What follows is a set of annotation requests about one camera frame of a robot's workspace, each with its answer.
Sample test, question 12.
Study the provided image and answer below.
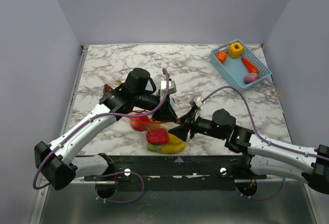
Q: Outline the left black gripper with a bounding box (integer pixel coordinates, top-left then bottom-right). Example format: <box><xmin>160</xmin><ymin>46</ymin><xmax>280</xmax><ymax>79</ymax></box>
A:
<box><xmin>134</xmin><ymin>90</ymin><xmax>178</xmax><ymax>122</ymax></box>

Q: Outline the yellow toy lemon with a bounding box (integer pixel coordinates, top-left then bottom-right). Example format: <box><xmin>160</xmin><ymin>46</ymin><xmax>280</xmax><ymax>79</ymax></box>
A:
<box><xmin>168</xmin><ymin>133</ymin><xmax>183</xmax><ymax>145</ymax></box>

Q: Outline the yellow toy orange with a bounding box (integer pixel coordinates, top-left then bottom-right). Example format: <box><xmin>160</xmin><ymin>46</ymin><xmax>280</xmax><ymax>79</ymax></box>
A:
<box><xmin>148</xmin><ymin>122</ymin><xmax>161</xmax><ymax>130</ymax></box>

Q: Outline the clear zip top bag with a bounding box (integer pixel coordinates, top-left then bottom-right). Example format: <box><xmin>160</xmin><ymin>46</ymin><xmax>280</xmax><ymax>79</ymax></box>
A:
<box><xmin>129</xmin><ymin>115</ymin><xmax>186</xmax><ymax>154</ymax></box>

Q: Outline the red toy bell pepper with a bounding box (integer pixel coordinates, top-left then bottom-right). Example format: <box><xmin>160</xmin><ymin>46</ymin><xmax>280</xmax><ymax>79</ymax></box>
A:
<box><xmin>146</xmin><ymin>128</ymin><xmax>168</xmax><ymax>145</ymax></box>

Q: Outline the yellow toy corn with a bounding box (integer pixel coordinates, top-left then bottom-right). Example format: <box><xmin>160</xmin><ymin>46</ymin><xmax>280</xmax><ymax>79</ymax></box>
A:
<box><xmin>160</xmin><ymin>142</ymin><xmax>186</xmax><ymax>154</ymax></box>

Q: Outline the red toy apple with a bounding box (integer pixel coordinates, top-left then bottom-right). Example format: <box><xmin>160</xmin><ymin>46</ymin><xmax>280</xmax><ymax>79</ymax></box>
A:
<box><xmin>130</xmin><ymin>116</ymin><xmax>149</xmax><ymax>132</ymax></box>

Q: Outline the blue plastic basket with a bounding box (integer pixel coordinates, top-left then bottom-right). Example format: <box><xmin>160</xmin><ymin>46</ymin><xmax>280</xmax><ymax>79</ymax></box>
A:
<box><xmin>210</xmin><ymin>40</ymin><xmax>271</xmax><ymax>92</ymax></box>

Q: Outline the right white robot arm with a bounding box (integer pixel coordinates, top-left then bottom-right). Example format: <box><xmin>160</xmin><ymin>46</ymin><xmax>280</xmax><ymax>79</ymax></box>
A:
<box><xmin>169</xmin><ymin>107</ymin><xmax>328</xmax><ymax>194</ymax></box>

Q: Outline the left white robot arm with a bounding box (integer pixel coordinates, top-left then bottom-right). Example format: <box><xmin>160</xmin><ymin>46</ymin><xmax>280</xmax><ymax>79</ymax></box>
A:
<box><xmin>34</xmin><ymin>68</ymin><xmax>178</xmax><ymax>190</ymax></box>

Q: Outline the red black utility knife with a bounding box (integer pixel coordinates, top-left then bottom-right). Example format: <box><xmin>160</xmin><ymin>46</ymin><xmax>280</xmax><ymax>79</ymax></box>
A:
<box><xmin>103</xmin><ymin>84</ymin><xmax>111</xmax><ymax>95</ymax></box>

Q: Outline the orange toy pumpkin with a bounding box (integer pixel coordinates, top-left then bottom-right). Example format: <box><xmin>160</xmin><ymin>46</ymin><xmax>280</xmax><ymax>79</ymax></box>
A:
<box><xmin>216</xmin><ymin>51</ymin><xmax>227</xmax><ymax>64</ymax></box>

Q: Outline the pink toy onion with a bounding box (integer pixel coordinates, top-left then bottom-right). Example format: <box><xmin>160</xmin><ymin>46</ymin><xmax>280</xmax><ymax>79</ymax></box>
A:
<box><xmin>244</xmin><ymin>72</ymin><xmax>260</xmax><ymax>84</ymax></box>

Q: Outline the yellow toy bell pepper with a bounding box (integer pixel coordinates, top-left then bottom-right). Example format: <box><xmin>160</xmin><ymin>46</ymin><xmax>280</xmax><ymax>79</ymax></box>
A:
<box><xmin>228</xmin><ymin>42</ymin><xmax>244</xmax><ymax>59</ymax></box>

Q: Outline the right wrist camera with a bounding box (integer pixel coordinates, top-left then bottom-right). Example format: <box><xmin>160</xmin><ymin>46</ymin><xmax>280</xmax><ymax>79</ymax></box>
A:
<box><xmin>189</xmin><ymin>97</ymin><xmax>204</xmax><ymax>108</ymax></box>

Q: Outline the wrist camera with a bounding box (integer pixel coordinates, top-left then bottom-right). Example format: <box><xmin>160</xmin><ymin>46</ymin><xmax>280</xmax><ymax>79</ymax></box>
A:
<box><xmin>159</xmin><ymin>80</ymin><xmax>177</xmax><ymax>97</ymax></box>
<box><xmin>189</xmin><ymin>97</ymin><xmax>204</xmax><ymax>108</ymax></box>

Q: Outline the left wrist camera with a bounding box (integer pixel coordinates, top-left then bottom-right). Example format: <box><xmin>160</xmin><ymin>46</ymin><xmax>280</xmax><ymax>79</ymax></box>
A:
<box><xmin>159</xmin><ymin>80</ymin><xmax>177</xmax><ymax>97</ymax></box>

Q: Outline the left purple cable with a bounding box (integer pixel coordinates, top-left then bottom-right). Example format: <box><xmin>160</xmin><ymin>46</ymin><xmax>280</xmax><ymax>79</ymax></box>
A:
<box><xmin>32</xmin><ymin>67</ymin><xmax>170</xmax><ymax>190</ymax></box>

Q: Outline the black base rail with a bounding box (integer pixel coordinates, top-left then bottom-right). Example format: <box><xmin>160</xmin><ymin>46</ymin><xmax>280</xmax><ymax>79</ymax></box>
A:
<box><xmin>84</xmin><ymin>155</ymin><xmax>266</xmax><ymax>191</ymax></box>

